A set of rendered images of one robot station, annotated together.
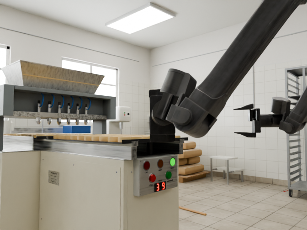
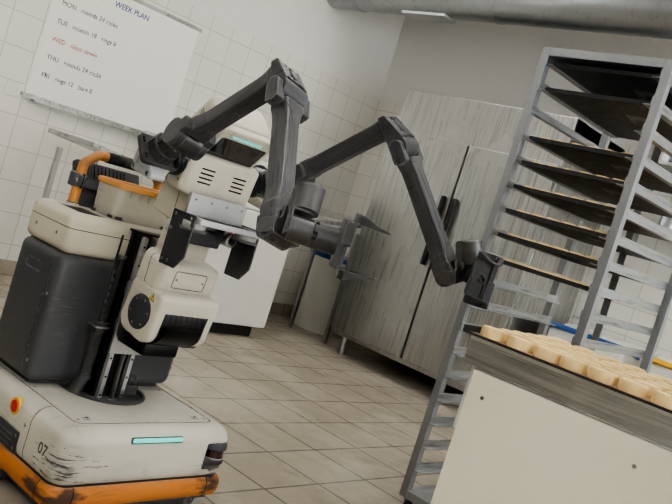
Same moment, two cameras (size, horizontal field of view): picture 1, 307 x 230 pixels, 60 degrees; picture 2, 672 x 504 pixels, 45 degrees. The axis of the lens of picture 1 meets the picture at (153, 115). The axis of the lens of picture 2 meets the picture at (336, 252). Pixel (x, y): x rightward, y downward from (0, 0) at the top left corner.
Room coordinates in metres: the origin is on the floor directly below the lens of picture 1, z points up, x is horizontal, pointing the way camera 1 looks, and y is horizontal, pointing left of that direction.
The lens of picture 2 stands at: (2.80, -0.54, 1.06)
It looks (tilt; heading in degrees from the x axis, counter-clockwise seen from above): 3 degrees down; 177
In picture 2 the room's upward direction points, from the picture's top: 17 degrees clockwise
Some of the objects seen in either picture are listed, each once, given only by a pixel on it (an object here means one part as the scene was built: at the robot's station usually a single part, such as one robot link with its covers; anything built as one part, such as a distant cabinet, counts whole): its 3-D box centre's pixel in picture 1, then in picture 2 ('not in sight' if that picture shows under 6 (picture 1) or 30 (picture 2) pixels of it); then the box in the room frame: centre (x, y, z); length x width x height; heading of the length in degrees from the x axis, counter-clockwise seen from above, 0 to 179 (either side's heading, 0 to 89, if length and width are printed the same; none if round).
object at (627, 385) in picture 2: not in sight; (633, 387); (1.43, 0.11, 0.91); 0.05 x 0.05 x 0.02
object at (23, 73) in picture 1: (55, 82); not in sight; (1.69, 0.62, 1.25); 0.56 x 0.29 x 0.14; 137
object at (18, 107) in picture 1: (55, 120); not in sight; (1.69, 0.62, 1.01); 0.72 x 0.33 x 0.34; 137
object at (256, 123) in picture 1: (245, 129); (356, 265); (1.12, -0.39, 0.95); 0.09 x 0.07 x 0.07; 92
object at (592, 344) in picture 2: not in sight; (608, 347); (-0.01, 0.66, 0.87); 0.64 x 0.03 x 0.03; 134
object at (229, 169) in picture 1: (225, 169); not in sight; (4.89, -1.32, 0.23); 0.44 x 0.44 x 0.46; 38
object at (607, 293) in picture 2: not in sight; (625, 298); (-0.01, 0.66, 1.05); 0.64 x 0.03 x 0.03; 134
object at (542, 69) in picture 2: not in sight; (475, 275); (-0.10, 0.15, 0.97); 0.03 x 0.03 x 1.70; 44
